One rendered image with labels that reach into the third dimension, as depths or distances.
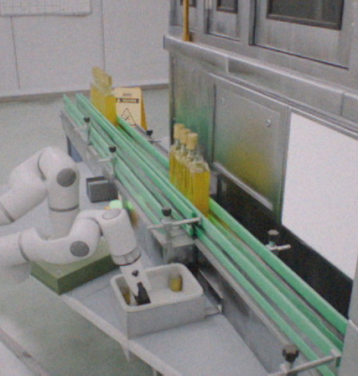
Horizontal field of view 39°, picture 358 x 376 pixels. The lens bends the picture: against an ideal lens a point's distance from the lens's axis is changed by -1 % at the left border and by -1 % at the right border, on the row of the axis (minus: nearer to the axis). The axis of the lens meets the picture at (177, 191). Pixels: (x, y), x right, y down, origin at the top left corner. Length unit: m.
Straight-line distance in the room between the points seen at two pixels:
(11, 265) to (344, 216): 0.84
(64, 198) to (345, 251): 0.80
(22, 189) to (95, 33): 6.01
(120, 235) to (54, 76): 6.23
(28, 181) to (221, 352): 0.72
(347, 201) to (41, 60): 6.43
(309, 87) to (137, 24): 6.40
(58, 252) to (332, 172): 0.67
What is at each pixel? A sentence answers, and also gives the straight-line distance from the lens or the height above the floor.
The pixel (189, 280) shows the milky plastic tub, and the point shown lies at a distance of 1.47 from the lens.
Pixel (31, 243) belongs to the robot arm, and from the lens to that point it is 1.34.
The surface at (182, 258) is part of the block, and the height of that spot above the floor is 0.84.
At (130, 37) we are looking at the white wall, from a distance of 7.58.
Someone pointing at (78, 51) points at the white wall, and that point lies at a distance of 7.43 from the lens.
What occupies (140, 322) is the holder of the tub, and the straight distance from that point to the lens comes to 1.38.
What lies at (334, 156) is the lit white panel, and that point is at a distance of 1.22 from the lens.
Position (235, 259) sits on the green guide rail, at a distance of 1.36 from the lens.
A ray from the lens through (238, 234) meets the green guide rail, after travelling 1.49.
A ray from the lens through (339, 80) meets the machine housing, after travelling 1.23.
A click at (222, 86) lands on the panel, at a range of 1.67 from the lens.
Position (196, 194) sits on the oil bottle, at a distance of 1.59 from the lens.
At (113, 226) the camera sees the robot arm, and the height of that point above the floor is 1.06.
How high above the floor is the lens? 1.63
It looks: 23 degrees down
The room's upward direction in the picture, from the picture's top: straight up
